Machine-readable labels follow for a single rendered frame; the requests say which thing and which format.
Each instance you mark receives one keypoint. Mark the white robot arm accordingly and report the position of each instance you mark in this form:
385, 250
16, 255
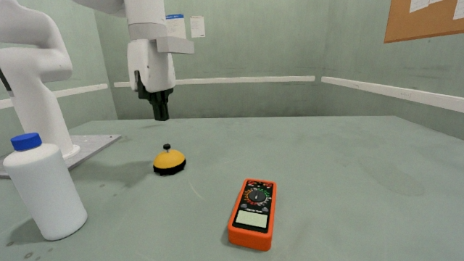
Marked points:
24, 70

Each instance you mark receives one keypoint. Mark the white bottle with blue cap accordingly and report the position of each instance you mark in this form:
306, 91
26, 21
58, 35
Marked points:
43, 181

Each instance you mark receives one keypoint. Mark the yellow service bell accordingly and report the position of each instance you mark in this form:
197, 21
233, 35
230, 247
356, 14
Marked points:
169, 161

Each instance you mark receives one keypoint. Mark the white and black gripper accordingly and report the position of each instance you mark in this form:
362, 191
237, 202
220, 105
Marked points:
150, 71

